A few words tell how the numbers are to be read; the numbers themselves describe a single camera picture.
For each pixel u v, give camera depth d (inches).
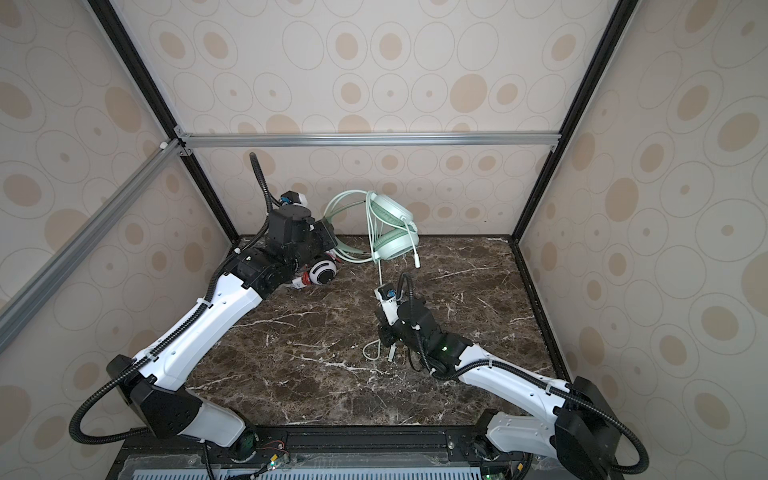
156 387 15.6
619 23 27.1
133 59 29.2
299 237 20.9
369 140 35.7
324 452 28.7
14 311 20.0
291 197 24.2
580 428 15.7
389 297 25.9
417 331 21.9
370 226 25.9
